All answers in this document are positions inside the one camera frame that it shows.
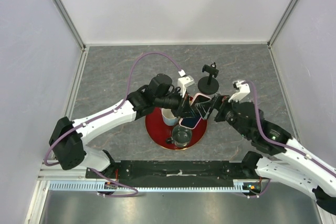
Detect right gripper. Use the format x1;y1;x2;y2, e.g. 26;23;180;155
195;93;251;139

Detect pink smartphone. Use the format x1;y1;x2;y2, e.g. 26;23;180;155
179;93;211;130

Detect black phone stand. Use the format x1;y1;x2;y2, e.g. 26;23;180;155
197;62;219;95

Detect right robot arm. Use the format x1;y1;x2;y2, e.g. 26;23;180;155
193;95;335;215

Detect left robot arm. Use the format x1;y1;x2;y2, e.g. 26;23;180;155
49;73;196;178

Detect white mug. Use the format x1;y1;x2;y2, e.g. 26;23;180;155
161;109;179;126

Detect dark glass mug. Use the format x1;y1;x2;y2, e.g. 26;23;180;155
165;125;192;148

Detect round red tray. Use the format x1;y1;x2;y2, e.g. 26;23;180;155
145;108;208;151

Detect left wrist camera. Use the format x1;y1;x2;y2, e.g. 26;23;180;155
177;69;195;97

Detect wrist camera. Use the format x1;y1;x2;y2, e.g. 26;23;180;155
228;80;250;102
177;69;195;97

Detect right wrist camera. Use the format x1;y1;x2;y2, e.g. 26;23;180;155
228;80;250;102

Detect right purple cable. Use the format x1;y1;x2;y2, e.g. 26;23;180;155
236;80;336;199

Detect purple cable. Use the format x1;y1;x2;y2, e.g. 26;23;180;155
43;52;183;198
236;80;336;199

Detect cable duct rail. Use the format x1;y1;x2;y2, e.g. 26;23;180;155
49;180;258;193

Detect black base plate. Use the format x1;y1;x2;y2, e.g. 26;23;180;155
102;161;260;187

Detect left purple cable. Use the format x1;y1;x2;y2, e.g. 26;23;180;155
43;52;183;198

